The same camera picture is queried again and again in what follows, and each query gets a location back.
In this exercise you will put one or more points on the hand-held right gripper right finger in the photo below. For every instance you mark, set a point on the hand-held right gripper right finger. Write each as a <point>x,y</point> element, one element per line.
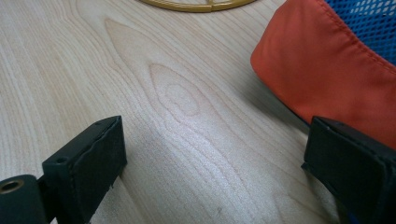
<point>351,168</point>

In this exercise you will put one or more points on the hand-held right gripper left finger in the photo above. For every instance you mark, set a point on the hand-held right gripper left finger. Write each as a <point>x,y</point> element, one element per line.
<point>87,168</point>

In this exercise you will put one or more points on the orange and blue mesh bag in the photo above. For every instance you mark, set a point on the orange and blue mesh bag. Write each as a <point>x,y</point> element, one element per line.
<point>323,68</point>

